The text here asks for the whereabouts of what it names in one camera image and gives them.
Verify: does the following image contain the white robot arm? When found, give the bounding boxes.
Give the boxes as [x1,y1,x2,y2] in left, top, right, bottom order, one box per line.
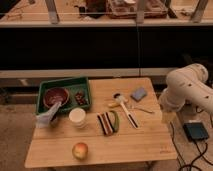
[159,63,213,115]

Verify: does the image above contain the white paper cup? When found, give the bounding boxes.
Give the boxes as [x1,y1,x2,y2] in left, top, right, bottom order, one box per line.
[69,108,86,128]

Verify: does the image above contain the red berries cluster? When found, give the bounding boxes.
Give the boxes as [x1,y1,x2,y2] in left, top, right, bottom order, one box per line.
[75,92,87,105]

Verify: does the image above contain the blue sponge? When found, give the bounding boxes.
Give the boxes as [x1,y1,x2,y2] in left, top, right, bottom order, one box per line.
[131,87,147,102]

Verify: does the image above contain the green plastic tray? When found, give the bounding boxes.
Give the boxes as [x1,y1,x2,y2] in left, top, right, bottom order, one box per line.
[36,77,92,115]

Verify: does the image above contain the dark red bowl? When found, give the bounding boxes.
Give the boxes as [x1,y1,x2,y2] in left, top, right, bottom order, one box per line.
[43,87,70,108]

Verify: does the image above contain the red yellow apple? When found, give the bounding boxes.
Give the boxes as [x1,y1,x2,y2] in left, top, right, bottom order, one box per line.
[72,142,88,160]

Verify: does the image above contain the white plastic bag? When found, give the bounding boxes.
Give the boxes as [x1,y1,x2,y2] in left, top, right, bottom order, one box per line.
[36,102,62,128]

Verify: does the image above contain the black control box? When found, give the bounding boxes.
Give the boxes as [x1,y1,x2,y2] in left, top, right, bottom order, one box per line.
[183,122,209,141]

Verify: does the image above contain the black power cable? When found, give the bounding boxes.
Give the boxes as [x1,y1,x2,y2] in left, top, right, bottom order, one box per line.
[169,121,213,171]

